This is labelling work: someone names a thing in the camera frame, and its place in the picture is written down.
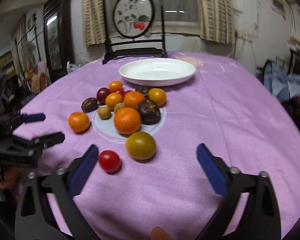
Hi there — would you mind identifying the blue cloth on chair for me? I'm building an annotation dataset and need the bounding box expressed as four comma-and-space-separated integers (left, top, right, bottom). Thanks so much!
263, 61, 300, 102

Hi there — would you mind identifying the large orange mandarin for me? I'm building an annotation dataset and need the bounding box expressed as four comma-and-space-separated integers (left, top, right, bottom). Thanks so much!
114, 107, 141, 135

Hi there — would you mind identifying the green-yellow tomato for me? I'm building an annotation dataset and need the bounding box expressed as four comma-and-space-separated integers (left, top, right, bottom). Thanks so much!
125, 132, 157, 160

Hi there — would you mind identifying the white oval plate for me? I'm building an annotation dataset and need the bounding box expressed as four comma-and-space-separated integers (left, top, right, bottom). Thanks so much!
119, 58, 196, 87

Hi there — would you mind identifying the small orange tomato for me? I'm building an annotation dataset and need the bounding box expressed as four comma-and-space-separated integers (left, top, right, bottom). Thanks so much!
108, 80, 123, 93
105, 93, 123, 110

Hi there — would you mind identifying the beige checked curtain right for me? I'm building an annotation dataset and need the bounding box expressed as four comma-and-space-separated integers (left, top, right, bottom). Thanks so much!
199, 0, 235, 45

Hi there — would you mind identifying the dark passion fruit back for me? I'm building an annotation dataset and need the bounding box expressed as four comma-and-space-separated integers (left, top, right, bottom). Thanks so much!
135, 86, 151, 98

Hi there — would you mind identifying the dark wooden framed cabinet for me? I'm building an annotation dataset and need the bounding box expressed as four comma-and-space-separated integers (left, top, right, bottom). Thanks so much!
43, 0, 74, 82

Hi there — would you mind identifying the bookshelf with books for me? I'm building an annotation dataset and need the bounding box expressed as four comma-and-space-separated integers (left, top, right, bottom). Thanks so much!
0, 51, 16, 78

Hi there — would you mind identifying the small tan longan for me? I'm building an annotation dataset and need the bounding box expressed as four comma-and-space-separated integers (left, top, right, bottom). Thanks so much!
114, 102, 125, 113

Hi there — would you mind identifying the large dark passion fruit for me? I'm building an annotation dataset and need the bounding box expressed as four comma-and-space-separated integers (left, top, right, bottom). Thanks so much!
135, 99, 161, 125

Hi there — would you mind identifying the dark red plum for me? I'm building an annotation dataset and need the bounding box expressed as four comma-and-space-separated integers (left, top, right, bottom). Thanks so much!
96, 87, 111, 105

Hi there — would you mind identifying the purple tablecloth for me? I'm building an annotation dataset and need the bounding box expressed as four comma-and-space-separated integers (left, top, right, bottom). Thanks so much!
15, 54, 300, 239

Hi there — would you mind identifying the beige checked curtain left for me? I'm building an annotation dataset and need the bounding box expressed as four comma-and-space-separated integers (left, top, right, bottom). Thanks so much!
82, 0, 106, 47

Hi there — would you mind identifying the small green-yellow longan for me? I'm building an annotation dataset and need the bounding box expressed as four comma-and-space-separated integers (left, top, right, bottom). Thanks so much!
97, 106, 111, 120

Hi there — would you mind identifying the yellow-orange tomato right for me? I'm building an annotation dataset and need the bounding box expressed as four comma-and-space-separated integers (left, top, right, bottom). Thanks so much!
148, 88, 167, 106

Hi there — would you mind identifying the person's left hand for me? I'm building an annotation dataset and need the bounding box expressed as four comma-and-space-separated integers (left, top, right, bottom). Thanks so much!
0, 167, 21, 190

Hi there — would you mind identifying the dark brown passion fruit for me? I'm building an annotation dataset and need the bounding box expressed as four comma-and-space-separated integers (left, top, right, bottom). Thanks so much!
81, 98, 98, 113

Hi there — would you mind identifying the small orange tomato back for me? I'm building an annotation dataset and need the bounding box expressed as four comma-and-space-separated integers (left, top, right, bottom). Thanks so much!
108, 80, 123, 93

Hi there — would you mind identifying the black framed round painting screen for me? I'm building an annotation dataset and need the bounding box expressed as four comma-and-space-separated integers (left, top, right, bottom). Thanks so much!
102, 0, 167, 64

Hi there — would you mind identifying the small red cherry tomato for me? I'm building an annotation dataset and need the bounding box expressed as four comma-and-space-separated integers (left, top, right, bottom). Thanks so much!
114, 88, 125, 98

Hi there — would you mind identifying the beige checked curtain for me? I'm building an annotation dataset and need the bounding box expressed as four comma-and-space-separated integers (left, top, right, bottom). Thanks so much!
82, 0, 106, 47
199, 0, 235, 45

